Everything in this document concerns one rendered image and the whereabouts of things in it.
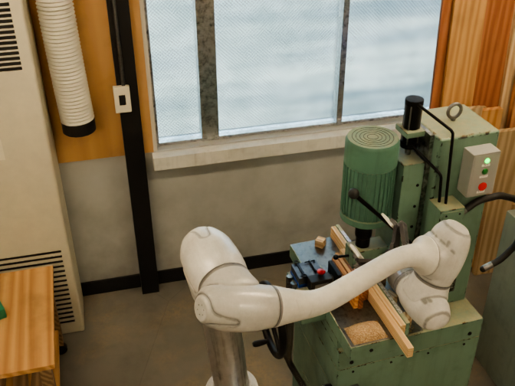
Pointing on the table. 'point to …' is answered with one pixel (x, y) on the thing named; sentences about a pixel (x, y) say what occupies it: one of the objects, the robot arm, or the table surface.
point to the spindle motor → (369, 175)
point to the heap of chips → (365, 332)
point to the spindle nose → (362, 237)
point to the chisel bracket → (376, 246)
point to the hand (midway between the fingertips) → (369, 233)
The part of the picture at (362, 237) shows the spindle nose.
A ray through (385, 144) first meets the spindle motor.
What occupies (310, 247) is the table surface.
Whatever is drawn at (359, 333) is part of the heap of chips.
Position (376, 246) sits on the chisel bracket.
